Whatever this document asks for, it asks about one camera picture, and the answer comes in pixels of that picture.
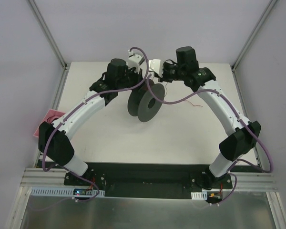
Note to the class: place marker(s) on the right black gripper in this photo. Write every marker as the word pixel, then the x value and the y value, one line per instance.
pixel 162 78

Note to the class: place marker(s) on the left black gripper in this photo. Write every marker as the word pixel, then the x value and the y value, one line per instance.
pixel 138 75

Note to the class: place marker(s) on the black cable spool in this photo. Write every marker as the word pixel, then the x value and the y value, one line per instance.
pixel 142 104

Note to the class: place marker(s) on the pink plastic box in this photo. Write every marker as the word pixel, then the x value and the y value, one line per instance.
pixel 52 115

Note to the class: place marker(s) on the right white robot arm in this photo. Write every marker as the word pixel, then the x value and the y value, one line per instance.
pixel 241 132

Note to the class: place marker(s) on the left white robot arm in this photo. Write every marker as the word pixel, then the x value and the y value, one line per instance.
pixel 54 138

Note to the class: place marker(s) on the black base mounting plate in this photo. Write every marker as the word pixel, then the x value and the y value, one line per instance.
pixel 131 180

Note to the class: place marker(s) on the shiny metal sheet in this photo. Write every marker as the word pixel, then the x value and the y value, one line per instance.
pixel 242 210

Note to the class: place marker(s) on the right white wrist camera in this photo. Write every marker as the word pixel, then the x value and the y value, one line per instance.
pixel 156 67

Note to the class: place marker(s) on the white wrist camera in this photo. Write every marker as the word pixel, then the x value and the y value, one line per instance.
pixel 156 67
pixel 135 61

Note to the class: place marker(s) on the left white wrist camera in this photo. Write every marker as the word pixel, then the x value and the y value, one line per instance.
pixel 135 61

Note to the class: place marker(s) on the left aluminium frame post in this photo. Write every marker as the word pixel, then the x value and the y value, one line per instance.
pixel 47 33

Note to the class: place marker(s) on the aluminium frame post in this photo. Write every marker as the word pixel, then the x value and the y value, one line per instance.
pixel 47 33
pixel 254 33

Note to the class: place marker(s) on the right aluminium frame post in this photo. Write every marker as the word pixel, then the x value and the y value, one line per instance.
pixel 254 33

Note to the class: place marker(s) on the right white cable duct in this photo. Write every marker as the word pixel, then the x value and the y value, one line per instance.
pixel 199 195

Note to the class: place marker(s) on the white cable duct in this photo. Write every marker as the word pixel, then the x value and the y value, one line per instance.
pixel 199 195
pixel 66 192

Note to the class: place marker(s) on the front aluminium rail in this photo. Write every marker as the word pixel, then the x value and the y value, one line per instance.
pixel 37 177

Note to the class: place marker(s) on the left white cable duct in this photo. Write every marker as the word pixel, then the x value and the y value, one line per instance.
pixel 66 192

